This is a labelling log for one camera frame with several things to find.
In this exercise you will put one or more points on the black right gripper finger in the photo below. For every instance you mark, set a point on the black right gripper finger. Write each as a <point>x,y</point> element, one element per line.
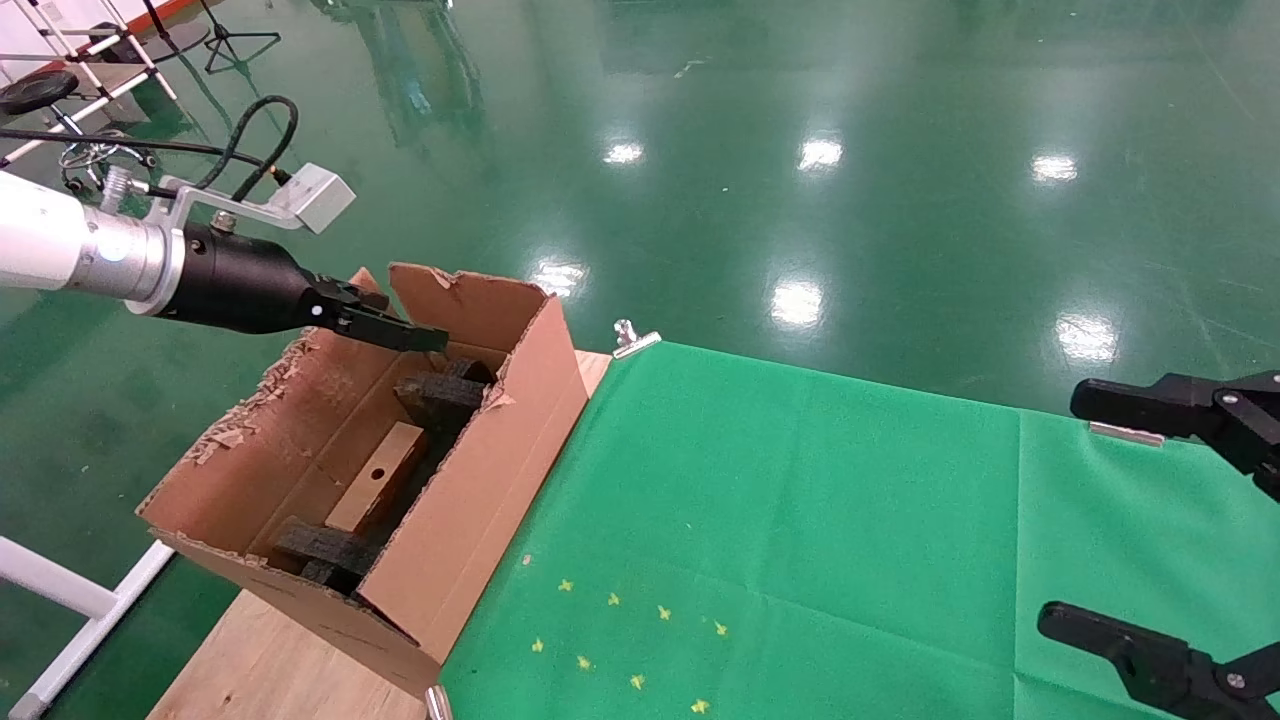
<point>1230,415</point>
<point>1160,670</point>

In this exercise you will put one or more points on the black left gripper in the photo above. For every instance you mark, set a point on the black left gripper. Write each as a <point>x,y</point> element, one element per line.
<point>240,285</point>

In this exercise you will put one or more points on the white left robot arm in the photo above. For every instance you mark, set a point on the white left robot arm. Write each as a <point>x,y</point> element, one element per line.
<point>60,245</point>

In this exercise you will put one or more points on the large open torn carton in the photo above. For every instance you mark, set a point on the large open torn carton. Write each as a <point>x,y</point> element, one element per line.
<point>470,520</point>

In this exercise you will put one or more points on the black foam block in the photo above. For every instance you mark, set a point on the black foam block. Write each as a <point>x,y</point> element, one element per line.
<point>440,390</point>
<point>320,545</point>

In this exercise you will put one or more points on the silver metal cloth clip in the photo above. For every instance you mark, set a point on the silver metal cloth clip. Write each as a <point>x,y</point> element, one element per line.
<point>437,703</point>
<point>1125,433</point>
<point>635,342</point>

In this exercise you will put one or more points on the green table cloth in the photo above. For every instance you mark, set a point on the green table cloth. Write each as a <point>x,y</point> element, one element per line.
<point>880,560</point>

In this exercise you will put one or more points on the black tripod microphone stand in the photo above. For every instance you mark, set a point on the black tripod microphone stand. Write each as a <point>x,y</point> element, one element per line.
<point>215,25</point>

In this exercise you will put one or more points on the black round stool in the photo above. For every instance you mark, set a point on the black round stool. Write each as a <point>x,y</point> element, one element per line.
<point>35,92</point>

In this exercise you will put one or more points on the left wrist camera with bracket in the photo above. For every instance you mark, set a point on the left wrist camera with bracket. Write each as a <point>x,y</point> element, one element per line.
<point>315,198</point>

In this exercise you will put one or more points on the white metal table frame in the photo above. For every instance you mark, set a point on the white metal table frame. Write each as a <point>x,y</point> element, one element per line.
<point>60,585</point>

